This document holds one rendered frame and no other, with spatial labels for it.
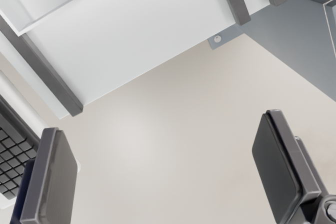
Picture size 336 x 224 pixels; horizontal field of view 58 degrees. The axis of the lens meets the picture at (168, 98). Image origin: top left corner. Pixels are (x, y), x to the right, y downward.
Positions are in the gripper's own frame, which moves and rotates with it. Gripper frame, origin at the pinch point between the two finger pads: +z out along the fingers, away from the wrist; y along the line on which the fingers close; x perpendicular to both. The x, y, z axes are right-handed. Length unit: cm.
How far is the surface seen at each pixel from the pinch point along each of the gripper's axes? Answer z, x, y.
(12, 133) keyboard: 28.7, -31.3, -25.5
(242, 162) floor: 87, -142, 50
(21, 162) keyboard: 28, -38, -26
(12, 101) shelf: 32.6, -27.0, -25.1
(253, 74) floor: 103, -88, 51
